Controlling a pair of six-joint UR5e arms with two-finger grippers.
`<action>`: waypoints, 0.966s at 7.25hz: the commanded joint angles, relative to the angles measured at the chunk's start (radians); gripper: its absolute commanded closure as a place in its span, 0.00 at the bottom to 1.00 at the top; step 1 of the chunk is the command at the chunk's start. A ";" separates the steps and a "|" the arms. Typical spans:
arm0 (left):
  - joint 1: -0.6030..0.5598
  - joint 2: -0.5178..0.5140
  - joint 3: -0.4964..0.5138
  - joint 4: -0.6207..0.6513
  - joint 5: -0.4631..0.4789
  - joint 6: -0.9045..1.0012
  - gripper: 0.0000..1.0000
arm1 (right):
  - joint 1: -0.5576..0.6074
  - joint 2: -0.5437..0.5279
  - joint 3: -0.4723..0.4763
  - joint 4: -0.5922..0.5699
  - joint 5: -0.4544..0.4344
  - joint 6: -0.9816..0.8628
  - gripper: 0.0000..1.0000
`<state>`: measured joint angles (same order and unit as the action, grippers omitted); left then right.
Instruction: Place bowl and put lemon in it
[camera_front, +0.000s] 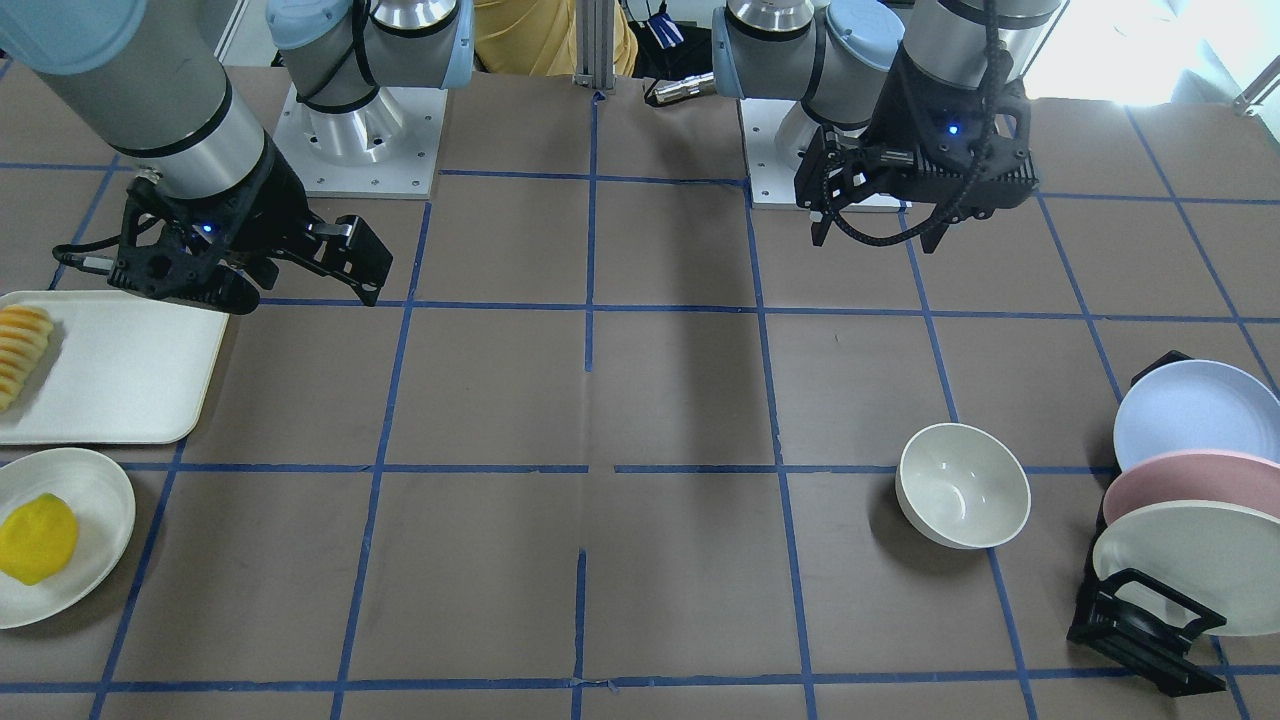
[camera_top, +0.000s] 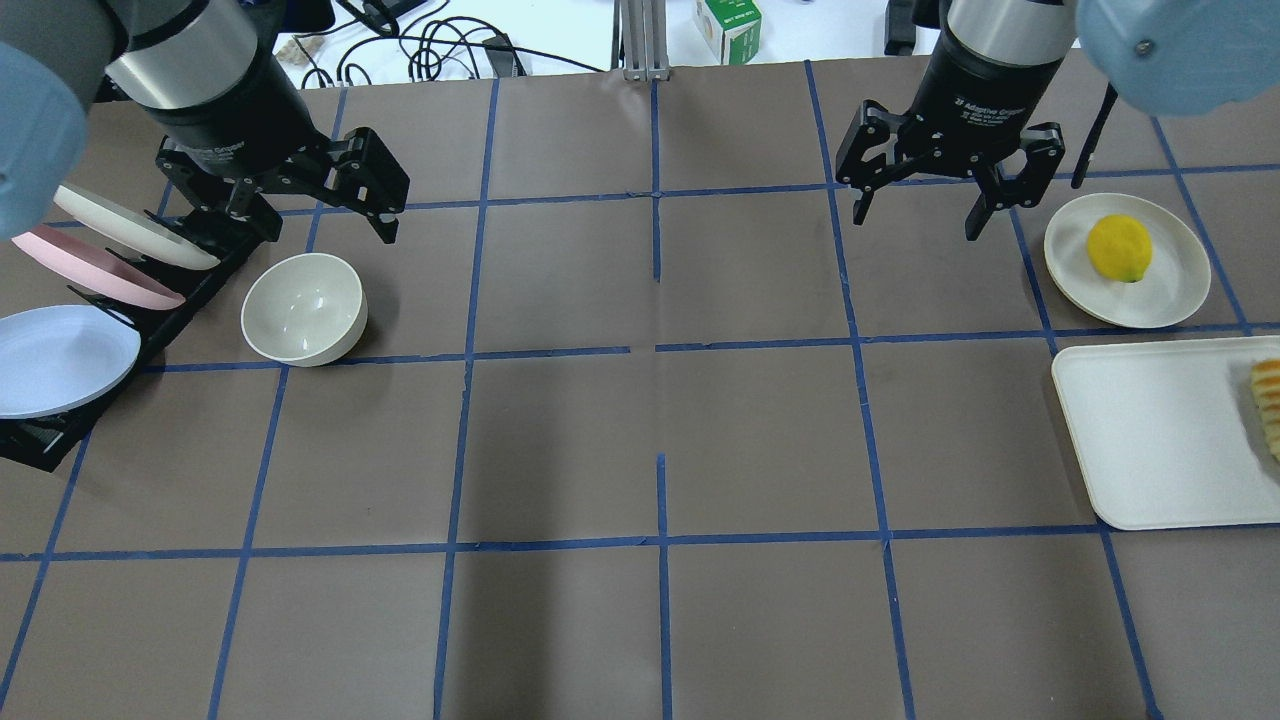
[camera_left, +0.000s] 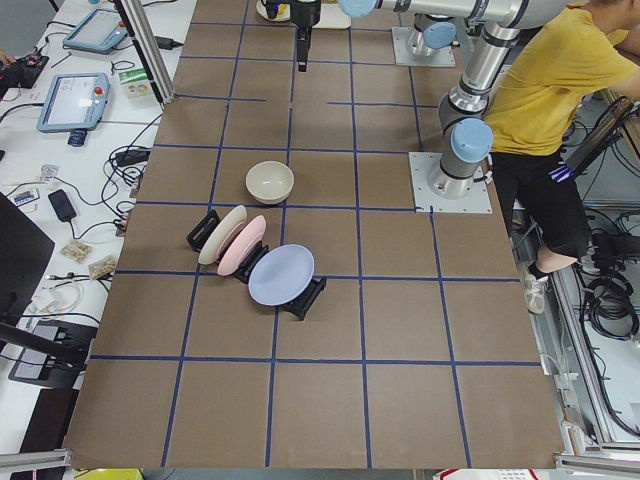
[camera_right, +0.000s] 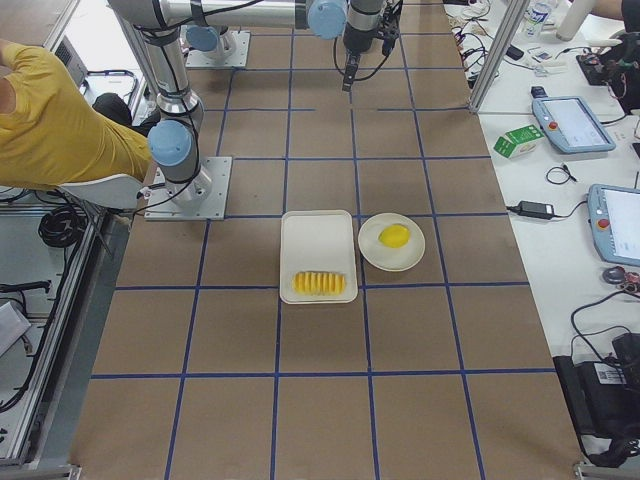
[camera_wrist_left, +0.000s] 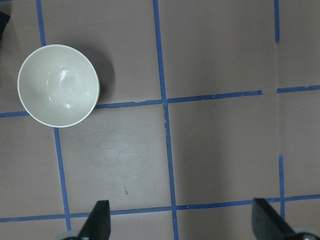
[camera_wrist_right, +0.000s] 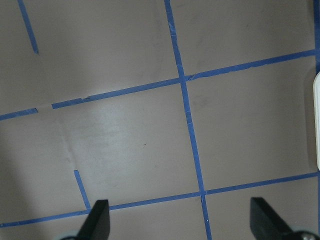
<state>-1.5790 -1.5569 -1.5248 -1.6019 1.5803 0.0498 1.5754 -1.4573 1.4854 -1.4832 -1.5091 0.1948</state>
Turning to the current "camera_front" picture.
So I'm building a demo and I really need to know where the yellow lemon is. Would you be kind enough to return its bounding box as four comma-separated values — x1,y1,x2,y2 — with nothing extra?
1,493,81,585

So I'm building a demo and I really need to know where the sliced yellow fruit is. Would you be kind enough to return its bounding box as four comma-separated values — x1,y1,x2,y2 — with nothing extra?
1,304,54,413

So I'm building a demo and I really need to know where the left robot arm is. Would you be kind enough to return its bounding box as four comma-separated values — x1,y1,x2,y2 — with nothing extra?
712,1,1065,252

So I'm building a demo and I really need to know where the pink plate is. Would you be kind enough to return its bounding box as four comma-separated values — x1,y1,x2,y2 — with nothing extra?
1102,448,1279,524

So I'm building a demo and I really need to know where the cream rectangular tray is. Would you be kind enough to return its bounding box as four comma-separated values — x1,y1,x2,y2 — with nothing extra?
1,290,229,446

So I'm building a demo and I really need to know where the aluminium frame post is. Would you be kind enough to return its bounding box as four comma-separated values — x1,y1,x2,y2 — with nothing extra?
573,0,617,95

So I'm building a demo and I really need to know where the cream round plate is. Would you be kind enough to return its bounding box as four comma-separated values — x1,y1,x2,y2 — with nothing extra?
1,448,136,630

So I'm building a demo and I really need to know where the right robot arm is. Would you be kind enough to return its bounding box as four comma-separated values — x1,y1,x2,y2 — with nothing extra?
3,1,475,315

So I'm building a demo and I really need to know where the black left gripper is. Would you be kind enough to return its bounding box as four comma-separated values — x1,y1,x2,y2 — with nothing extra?
795,47,1041,254

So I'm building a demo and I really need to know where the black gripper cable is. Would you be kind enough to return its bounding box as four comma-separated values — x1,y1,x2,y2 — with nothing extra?
826,0,1011,247

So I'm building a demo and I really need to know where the cream white bowl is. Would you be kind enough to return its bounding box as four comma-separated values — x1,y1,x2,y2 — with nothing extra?
893,423,1032,550

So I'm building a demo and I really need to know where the black dish rack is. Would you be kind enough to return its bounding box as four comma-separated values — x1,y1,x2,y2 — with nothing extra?
1066,350,1229,698

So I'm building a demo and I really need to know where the silver flashlight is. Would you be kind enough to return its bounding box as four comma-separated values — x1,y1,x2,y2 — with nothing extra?
643,72,716,108

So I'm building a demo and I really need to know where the person in yellow shirt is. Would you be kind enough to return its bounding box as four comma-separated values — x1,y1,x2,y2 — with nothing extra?
474,1,579,77

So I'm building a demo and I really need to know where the cream plate in rack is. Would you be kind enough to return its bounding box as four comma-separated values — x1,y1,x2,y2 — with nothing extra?
1091,500,1279,637

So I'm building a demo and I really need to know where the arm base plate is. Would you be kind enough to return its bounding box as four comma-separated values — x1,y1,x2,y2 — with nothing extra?
739,100,911,211
273,87,449,201

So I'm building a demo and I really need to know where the light blue plate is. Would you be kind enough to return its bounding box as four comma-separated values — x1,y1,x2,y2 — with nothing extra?
1112,359,1279,470

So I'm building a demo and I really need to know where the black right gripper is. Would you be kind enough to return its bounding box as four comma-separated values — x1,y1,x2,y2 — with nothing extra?
108,150,394,315

